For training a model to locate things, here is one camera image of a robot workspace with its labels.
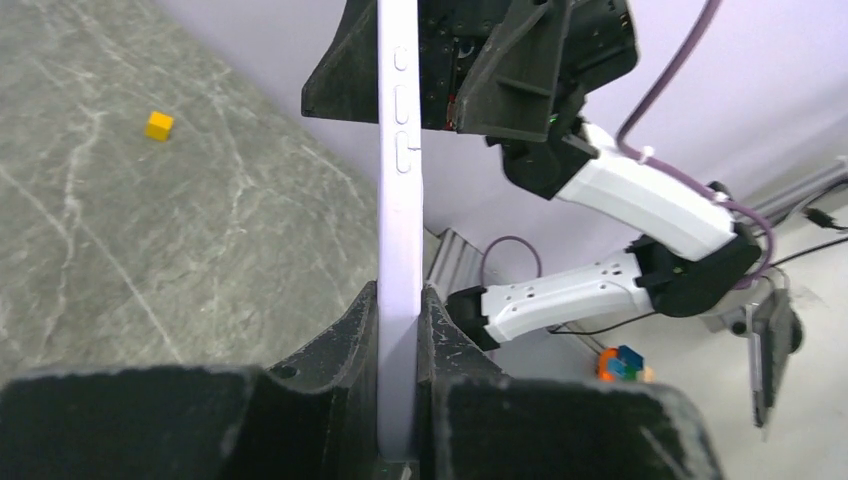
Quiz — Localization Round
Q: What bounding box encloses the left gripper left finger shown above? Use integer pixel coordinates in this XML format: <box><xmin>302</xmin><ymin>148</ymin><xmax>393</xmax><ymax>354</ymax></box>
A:
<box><xmin>1</xmin><ymin>283</ymin><xmax>378</xmax><ymax>479</ymax></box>

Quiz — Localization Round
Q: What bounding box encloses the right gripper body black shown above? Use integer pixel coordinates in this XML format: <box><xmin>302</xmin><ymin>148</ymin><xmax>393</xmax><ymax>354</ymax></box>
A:
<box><xmin>419</xmin><ymin>1</ymin><xmax>638</xmax><ymax>142</ymax></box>

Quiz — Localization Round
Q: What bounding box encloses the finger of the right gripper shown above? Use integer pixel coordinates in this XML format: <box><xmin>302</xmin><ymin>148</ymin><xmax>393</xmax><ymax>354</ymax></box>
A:
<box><xmin>453</xmin><ymin>1</ymin><xmax>571</xmax><ymax>142</ymax></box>
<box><xmin>301</xmin><ymin>0</ymin><xmax>378</xmax><ymax>124</ymax></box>

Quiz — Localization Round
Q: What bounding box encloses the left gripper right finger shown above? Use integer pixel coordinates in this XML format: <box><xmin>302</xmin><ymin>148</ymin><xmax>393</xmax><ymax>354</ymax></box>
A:
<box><xmin>418</xmin><ymin>287</ymin><xmax>723</xmax><ymax>480</ymax></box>

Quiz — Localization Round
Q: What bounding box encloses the phone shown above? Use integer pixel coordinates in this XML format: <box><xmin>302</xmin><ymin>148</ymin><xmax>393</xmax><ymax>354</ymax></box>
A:
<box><xmin>377</xmin><ymin>0</ymin><xmax>423</xmax><ymax>462</ymax></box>

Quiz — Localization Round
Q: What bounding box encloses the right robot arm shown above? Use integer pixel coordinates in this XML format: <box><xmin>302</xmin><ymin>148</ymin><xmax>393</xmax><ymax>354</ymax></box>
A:
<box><xmin>301</xmin><ymin>1</ymin><xmax>762</xmax><ymax>353</ymax></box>

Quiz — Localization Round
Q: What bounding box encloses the colourful toy on floor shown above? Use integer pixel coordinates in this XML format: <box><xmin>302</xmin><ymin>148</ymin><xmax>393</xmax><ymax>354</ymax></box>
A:
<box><xmin>596</xmin><ymin>345</ymin><xmax>655</xmax><ymax>383</ymax></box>

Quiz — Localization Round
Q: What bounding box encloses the small yellow cube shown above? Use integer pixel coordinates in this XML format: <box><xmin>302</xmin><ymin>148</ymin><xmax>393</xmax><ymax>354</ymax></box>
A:
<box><xmin>144</xmin><ymin>111</ymin><xmax>174</xmax><ymax>142</ymax></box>

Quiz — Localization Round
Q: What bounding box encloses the black device on floor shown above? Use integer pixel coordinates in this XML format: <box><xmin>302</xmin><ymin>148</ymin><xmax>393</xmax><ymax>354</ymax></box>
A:
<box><xmin>730</xmin><ymin>288</ymin><xmax>804</xmax><ymax>429</ymax></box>

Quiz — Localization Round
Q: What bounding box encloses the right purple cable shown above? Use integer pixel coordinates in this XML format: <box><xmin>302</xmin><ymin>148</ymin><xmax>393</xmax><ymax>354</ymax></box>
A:
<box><xmin>480</xmin><ymin>0</ymin><xmax>776</xmax><ymax>289</ymax></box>

